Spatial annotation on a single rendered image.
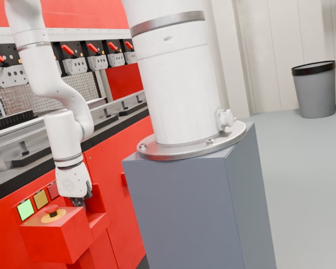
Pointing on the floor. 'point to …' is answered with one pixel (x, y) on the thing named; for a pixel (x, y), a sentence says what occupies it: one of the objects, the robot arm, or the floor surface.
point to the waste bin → (316, 88)
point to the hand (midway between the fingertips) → (80, 207)
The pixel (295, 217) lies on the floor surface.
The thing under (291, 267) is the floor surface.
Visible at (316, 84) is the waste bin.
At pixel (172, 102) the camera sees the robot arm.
